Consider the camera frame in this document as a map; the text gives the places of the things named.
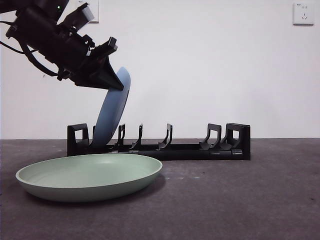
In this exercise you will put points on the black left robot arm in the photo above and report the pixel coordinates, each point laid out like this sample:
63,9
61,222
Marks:
30,27

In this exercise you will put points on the green round plate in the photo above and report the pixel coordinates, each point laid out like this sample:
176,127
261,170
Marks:
87,180

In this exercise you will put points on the white wall socket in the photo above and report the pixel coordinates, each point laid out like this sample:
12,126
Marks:
303,13
97,10

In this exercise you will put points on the black plastic plate rack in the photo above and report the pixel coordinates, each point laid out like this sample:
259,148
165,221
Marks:
187,152

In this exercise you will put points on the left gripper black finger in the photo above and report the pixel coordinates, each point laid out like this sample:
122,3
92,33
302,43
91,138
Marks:
105,77

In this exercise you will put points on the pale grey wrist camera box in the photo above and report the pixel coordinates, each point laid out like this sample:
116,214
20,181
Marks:
87,12

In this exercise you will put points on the blue round plate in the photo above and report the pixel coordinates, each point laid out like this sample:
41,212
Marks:
112,112

